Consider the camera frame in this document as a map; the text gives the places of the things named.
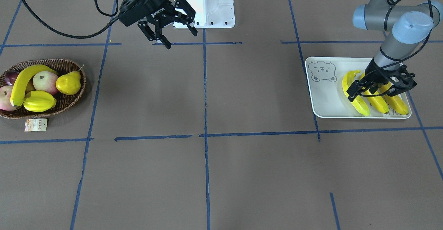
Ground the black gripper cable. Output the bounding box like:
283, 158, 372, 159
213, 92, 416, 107
15, 0, 125, 39

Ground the yellow banana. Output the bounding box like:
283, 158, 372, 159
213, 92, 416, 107
362, 87, 389, 114
10, 64, 58, 109
378, 82, 409, 115
342, 70, 370, 117

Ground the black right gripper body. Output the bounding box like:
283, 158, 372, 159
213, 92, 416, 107
118, 0, 173, 27

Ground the dark purple plum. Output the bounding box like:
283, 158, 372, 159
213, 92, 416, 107
5, 71, 20, 86

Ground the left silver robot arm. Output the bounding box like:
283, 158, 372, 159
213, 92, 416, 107
345, 0, 443, 101

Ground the white bear tray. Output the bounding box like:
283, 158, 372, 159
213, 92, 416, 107
305, 56, 412, 119

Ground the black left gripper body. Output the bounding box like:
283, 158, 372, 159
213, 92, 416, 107
363, 60, 417, 96

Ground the pale green red apple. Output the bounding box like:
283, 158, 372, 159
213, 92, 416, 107
32, 71, 59, 95

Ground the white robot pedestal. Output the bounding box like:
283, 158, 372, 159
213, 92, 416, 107
187, 0, 236, 28

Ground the brown wicker basket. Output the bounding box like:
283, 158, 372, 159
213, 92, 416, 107
0, 58, 87, 120

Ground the yellow pear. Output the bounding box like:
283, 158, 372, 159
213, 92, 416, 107
56, 65, 84, 95

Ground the yellow starfruit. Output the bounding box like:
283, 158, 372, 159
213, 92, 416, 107
23, 90, 57, 113

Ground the paper price tag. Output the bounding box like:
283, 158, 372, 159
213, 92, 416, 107
24, 118, 48, 132

